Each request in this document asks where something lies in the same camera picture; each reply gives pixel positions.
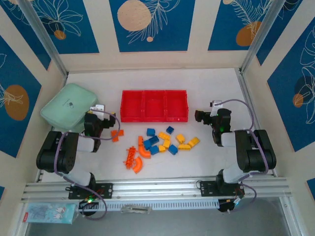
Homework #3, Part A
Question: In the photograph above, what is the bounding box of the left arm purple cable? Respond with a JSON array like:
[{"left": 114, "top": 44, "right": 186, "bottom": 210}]
[{"left": 54, "top": 110, "right": 121, "bottom": 219}]

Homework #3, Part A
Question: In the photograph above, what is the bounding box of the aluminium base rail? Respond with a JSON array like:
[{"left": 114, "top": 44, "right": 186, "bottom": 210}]
[{"left": 21, "top": 176, "right": 292, "bottom": 202}]

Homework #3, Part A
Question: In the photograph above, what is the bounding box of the printed tissue pack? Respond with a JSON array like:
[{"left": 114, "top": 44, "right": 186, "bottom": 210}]
[{"left": 24, "top": 203, "right": 79, "bottom": 224}]

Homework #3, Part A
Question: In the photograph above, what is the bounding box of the orange spiked axle lego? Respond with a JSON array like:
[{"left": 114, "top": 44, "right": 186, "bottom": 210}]
[{"left": 122, "top": 146, "right": 137, "bottom": 170}]

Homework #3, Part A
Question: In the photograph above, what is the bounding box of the black electronics box with LED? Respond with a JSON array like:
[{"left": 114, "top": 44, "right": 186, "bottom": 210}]
[
  {"left": 78, "top": 198, "right": 99, "bottom": 217},
  {"left": 218, "top": 198, "right": 241, "bottom": 214}
]

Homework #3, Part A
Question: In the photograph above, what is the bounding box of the small metal bracket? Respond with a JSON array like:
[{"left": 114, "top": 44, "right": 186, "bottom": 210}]
[{"left": 120, "top": 205, "right": 152, "bottom": 215}]

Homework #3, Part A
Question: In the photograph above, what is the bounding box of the white slotted cable duct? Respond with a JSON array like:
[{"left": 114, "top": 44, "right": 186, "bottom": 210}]
[{"left": 78, "top": 199, "right": 220, "bottom": 211}]

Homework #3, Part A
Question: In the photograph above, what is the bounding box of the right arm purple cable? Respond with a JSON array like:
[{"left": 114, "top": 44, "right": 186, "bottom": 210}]
[{"left": 216, "top": 99, "right": 269, "bottom": 212}]

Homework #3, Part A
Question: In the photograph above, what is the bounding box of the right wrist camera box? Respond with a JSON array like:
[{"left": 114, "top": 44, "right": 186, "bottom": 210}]
[{"left": 210, "top": 99, "right": 223, "bottom": 117}]

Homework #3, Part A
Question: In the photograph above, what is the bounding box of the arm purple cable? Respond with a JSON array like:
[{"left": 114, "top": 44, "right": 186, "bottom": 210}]
[
  {"left": 216, "top": 99, "right": 269, "bottom": 212},
  {"left": 54, "top": 110, "right": 121, "bottom": 219}
]

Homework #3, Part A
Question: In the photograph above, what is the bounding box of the red three-compartment tray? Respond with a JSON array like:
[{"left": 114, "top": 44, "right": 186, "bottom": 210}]
[{"left": 120, "top": 89, "right": 190, "bottom": 123}]

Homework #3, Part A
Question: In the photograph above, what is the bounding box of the mint green zip pouch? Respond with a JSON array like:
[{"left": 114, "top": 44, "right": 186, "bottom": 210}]
[{"left": 40, "top": 83, "right": 101, "bottom": 132}]

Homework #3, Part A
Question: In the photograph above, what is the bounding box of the orange curved pipe lego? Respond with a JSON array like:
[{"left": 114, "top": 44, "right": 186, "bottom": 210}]
[
  {"left": 137, "top": 144, "right": 151, "bottom": 159},
  {"left": 132, "top": 156, "right": 144, "bottom": 175}
]

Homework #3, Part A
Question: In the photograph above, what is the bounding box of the aluminium frame post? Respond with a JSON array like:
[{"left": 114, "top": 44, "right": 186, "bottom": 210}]
[
  {"left": 17, "top": 0, "right": 69, "bottom": 77},
  {"left": 240, "top": 0, "right": 287, "bottom": 74}
]

